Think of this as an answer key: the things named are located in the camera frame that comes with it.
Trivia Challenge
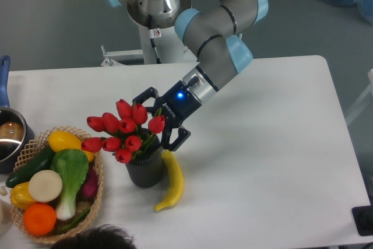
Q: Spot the woven wicker basket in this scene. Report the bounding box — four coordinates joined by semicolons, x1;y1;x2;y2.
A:
11;126;104;244

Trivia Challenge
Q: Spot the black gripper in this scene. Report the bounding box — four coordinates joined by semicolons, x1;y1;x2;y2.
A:
132;80;202;152

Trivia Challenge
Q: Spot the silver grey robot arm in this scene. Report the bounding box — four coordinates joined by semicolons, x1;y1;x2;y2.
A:
106;0;268;151

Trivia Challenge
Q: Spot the orange fruit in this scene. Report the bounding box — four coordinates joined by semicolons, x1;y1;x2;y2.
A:
23;203;57;236

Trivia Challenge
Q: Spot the black device at edge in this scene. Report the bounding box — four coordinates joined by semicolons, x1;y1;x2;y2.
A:
351;205;372;236

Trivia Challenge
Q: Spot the black haired head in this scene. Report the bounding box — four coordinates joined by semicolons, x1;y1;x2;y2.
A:
51;225;136;249

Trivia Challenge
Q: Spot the yellow banana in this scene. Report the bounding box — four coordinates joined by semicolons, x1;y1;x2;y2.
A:
153;150;184;212

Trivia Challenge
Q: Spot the green bok choy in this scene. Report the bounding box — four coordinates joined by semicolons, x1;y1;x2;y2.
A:
51;149;89;220

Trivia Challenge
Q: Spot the dark grey ribbed vase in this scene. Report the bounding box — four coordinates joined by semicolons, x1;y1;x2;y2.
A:
125;128;163;188

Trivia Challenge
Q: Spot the purple sweet potato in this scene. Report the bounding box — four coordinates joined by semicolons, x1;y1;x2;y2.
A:
80;166;98;199

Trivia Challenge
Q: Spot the yellow bell pepper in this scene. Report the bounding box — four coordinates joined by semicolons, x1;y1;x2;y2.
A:
10;182;37;210

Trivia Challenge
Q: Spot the yellow squash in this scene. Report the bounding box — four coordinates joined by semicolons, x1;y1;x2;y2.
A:
48;130;82;152

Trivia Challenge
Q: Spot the garlic clove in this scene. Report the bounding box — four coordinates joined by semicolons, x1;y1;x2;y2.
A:
0;187;8;197

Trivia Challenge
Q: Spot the red tulip bouquet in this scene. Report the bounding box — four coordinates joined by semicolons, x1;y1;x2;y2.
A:
81;99;166;164

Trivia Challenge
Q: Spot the white metal base frame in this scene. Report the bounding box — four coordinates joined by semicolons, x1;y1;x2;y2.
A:
100;34;244;68

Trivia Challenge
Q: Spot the white frame at right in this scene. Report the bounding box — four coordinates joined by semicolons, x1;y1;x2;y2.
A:
344;69;372;126

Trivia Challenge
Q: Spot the green chili pepper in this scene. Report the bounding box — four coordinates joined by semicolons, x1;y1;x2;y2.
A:
54;208;90;235

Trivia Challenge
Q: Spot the blue handled saucepan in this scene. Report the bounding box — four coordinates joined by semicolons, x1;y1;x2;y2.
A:
1;55;34;174

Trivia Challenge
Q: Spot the white plate at left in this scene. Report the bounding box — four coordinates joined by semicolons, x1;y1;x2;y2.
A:
0;200;13;235

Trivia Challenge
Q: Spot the dark green cucumber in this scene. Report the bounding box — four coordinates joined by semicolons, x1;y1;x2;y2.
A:
5;145;55;188

